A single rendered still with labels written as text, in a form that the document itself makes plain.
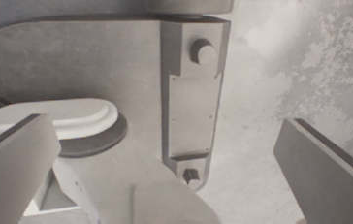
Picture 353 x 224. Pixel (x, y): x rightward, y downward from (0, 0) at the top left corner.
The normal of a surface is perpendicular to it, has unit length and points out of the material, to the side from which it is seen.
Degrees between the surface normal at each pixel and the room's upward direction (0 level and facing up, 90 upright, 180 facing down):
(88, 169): 90
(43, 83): 0
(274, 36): 0
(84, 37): 0
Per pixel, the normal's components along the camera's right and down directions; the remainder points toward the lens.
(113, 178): 0.02, -0.86
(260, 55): 0.21, 0.50
